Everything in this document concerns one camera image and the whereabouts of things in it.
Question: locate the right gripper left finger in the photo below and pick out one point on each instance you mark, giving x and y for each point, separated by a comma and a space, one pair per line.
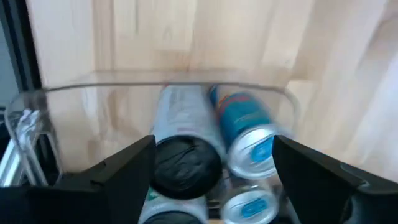
93, 199

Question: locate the clear plastic bin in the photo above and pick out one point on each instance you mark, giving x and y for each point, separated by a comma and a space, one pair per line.
93, 124

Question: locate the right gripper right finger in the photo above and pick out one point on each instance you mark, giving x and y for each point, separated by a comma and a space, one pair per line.
326, 193

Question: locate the slim blue can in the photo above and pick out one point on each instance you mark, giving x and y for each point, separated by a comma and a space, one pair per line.
242, 124
248, 207

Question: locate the slim silver can black top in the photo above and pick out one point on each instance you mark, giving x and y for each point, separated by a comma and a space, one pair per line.
174, 207
186, 168

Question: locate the silver metal bar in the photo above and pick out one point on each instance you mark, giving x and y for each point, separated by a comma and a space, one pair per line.
9, 165

